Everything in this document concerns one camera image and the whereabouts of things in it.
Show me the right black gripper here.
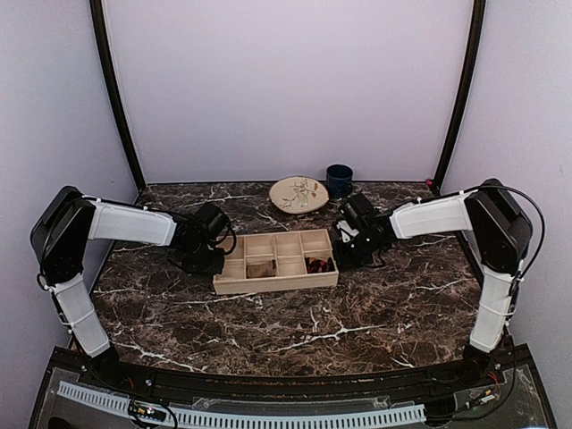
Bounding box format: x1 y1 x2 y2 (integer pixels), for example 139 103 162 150
331 231 383 270

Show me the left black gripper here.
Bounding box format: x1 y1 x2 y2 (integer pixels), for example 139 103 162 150
181 241 227 277

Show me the argyle black red orange sock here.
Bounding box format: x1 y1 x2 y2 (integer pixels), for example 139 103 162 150
305 257 335 274

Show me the wooden compartment tray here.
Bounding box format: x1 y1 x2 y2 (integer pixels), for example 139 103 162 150
213 229 339 295

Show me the plain brown sock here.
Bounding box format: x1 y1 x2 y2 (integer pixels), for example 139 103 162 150
246 261 276 279

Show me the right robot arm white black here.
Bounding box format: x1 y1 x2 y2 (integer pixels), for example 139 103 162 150
332 179 537 353

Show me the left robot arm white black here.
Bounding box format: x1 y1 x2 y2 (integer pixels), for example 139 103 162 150
29 186 238 390

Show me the dark blue mug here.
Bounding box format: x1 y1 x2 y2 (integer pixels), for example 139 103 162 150
326 164 353 199

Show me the cream floral ceramic plate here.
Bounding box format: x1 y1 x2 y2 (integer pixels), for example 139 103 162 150
269 176 330 215

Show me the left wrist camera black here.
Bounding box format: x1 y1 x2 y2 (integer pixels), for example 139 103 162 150
194 202 231 240

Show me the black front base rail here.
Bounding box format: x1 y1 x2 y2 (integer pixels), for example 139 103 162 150
83 358 494 402

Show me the white slotted cable duct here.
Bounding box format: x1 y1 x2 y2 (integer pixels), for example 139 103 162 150
55 381 426 428

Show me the left black frame post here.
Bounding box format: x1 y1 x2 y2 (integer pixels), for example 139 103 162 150
88 0 147 192

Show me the black frame post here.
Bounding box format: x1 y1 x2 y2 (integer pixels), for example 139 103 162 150
88 0 147 192
432 0 486 194

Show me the right black frame post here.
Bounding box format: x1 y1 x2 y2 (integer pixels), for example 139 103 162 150
432 0 486 194

